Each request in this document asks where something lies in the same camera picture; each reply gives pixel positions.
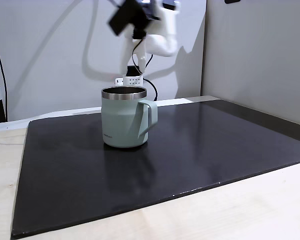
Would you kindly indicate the black wall-mounted object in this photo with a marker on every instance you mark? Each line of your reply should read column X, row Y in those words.
column 232, row 1

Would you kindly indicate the sage green steel mug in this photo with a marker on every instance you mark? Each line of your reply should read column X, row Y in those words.
column 120, row 120

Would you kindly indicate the black table mat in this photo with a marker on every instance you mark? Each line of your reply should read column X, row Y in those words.
column 165, row 170

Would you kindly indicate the black camera box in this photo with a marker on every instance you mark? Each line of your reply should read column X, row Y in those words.
column 130, row 17

